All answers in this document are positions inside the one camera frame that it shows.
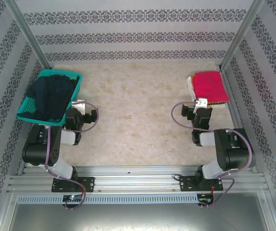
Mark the aluminium corner post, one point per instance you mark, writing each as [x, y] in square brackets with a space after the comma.
[27, 31]
[241, 31]

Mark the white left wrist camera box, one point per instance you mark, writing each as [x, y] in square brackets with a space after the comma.
[79, 106]

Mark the folded pink t-shirt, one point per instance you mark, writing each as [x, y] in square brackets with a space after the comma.
[210, 86]

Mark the circuit board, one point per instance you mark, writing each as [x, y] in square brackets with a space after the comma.
[73, 198]
[205, 197]

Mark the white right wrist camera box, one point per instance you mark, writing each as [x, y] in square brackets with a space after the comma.
[201, 102]

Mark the folded black yellow-print t-shirt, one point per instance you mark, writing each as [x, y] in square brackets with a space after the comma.
[218, 104]

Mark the right circuit board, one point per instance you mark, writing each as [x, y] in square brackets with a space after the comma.
[205, 197]

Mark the left circuit board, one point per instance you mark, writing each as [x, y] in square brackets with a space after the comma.
[73, 198]

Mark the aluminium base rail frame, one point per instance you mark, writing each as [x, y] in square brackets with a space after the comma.
[133, 183]

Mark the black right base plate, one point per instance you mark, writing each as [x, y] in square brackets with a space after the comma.
[186, 184]

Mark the teal plastic basket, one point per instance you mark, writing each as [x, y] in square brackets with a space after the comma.
[27, 110]

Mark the navy blue t-shirt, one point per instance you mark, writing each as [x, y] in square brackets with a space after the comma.
[63, 79]

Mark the aluminium side rail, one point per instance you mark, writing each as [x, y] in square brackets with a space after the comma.
[22, 168]

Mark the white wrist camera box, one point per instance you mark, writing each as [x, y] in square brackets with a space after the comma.
[79, 106]
[201, 102]

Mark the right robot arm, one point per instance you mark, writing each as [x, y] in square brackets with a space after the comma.
[234, 154]

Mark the steel sheet shelf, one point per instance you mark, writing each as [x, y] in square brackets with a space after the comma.
[138, 219]

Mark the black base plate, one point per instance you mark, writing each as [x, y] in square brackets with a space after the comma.
[87, 184]
[186, 184]

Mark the folded white t-shirt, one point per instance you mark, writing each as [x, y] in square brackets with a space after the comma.
[190, 89]

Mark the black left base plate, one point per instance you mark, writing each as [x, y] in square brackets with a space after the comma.
[87, 184]

